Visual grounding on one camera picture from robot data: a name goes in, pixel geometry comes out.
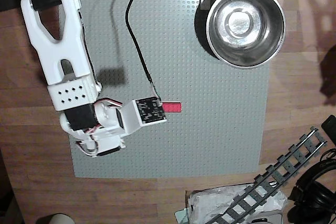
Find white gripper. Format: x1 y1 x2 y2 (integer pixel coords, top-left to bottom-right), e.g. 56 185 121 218
76 100 127 157

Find red lego block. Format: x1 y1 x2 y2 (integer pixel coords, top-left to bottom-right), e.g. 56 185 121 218
162 102 182 114

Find grey lego baseplate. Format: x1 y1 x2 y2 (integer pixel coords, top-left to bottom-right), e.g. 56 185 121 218
59 0 271 179

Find grey lego train track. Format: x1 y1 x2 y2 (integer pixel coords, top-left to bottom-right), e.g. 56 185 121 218
207 126 329 224

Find white paper cup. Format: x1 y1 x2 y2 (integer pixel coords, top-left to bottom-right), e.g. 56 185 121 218
35 213 76 224

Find pale green box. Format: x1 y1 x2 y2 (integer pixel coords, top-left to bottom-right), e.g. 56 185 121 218
174 208 190 224

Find white plastic bag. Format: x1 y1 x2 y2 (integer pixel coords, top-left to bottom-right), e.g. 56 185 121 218
185 183 288 224

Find stainless steel bowl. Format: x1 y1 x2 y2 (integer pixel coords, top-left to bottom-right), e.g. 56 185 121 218
206 0 286 69

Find black headphones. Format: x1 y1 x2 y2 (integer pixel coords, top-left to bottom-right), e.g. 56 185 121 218
287 149 336 222

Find small black device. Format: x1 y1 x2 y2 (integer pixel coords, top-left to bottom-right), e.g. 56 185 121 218
320 115 336 141

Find white camera box black board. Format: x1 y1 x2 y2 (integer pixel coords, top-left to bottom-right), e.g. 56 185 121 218
122 97 168 134

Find black camera cable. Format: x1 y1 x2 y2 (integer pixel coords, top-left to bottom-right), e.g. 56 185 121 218
125 0 163 103

